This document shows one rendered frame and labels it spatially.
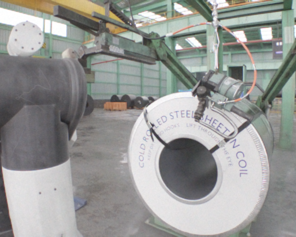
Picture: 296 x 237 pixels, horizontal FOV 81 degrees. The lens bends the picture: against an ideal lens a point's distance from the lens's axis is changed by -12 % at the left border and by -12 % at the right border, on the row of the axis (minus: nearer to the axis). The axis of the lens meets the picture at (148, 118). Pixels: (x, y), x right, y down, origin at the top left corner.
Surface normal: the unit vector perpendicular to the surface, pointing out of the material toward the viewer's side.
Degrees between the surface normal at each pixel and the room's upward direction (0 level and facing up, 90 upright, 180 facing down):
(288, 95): 90
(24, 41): 90
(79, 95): 97
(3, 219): 123
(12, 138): 90
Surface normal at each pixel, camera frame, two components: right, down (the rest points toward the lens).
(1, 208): 0.67, 0.26
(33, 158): 0.44, 0.09
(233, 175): -0.58, 0.08
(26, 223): 0.04, 0.10
